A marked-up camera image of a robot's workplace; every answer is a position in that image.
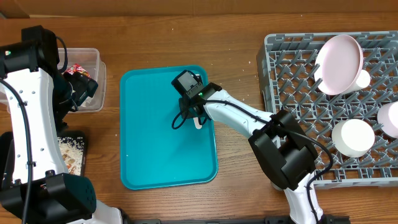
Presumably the pink bowl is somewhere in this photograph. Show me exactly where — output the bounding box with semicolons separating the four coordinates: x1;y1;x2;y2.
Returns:
377;101;398;138

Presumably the large white plate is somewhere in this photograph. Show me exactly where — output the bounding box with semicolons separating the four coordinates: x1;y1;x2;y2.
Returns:
313;34;363;95

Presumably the green-white bowl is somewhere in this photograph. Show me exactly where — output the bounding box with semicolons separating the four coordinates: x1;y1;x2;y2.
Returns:
331;119;376;157

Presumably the black waste tray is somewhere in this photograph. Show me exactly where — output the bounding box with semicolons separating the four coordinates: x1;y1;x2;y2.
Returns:
1;131;88;176

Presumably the rice and peanuts pile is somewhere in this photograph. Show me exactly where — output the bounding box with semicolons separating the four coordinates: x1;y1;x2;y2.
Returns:
58;137;85;175

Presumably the teal plastic tray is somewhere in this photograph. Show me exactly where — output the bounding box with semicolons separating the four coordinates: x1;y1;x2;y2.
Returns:
119;65;218;190

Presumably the clear plastic bin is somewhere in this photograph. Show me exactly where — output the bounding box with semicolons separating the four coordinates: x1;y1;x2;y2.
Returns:
58;48;106;113

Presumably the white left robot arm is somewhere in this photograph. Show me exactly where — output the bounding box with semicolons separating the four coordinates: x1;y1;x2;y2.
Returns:
1;26;130;223

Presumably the grey dishwasher rack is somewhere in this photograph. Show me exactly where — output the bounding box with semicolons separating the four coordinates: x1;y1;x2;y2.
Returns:
257;31;397;189

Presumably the red snack wrapper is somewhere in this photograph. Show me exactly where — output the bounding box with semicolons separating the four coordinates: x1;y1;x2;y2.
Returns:
63;63;91;78

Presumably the white paper cup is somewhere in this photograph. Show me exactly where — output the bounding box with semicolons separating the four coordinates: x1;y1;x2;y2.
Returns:
355;70;371;91

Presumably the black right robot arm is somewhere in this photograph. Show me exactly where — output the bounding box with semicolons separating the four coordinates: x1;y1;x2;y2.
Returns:
172;70;325;223

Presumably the white plastic fork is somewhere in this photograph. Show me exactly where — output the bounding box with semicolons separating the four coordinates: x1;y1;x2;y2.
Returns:
193;117;202;129

